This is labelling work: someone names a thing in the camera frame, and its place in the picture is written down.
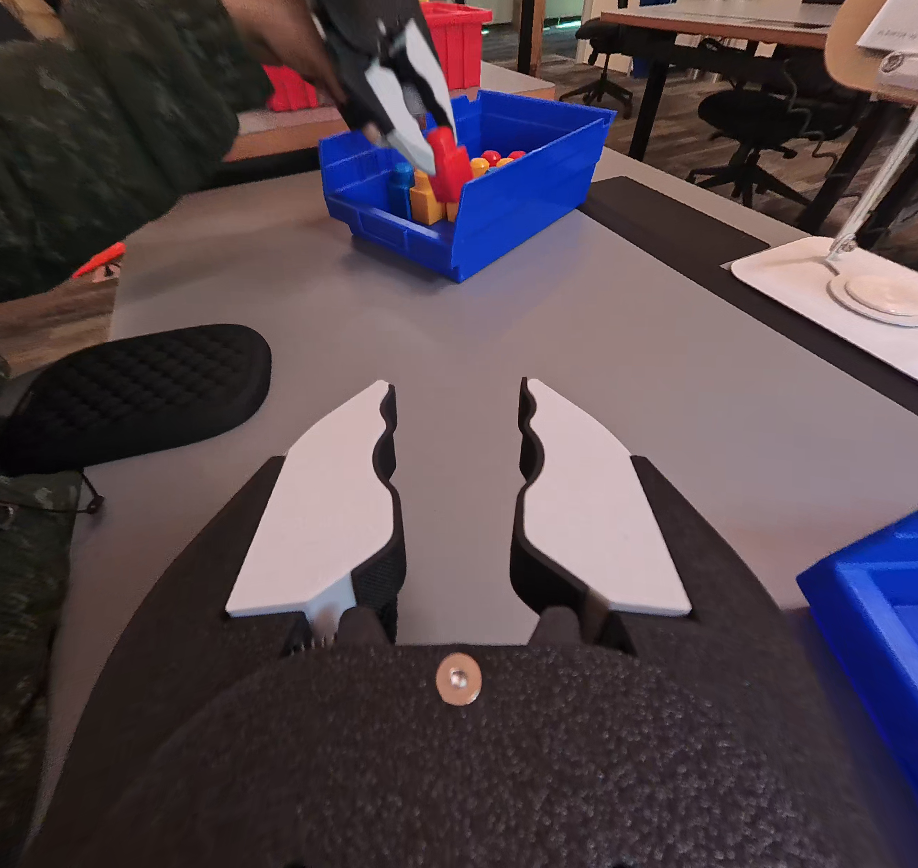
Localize orange traffic cone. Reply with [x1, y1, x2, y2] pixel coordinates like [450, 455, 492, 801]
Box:
[72, 241, 127, 281]

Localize red mega block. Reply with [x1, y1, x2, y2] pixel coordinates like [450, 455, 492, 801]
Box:
[426, 125, 476, 205]

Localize black textured pad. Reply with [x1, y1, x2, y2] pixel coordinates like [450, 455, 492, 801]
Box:
[0, 323, 273, 479]

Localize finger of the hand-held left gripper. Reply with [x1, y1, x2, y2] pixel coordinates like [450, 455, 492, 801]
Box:
[364, 63, 438, 176]
[402, 16, 458, 132]

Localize blue plastic bin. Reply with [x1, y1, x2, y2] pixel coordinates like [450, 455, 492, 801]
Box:
[796, 516, 918, 797]
[317, 89, 618, 284]

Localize pile of mega blocks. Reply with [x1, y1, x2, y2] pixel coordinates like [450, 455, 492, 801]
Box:
[387, 147, 528, 227]

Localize wooden post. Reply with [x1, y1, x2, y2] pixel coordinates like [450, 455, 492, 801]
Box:
[518, 0, 553, 78]

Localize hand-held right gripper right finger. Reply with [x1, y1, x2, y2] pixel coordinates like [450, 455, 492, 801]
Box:
[509, 376, 693, 618]

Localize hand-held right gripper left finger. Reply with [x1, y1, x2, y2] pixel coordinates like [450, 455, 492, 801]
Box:
[224, 379, 408, 628]

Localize green fleece jacket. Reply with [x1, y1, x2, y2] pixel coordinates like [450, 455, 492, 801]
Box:
[0, 470, 103, 868]

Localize black office chair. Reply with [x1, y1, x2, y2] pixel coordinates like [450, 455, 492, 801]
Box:
[576, 0, 641, 121]
[685, 82, 865, 210]

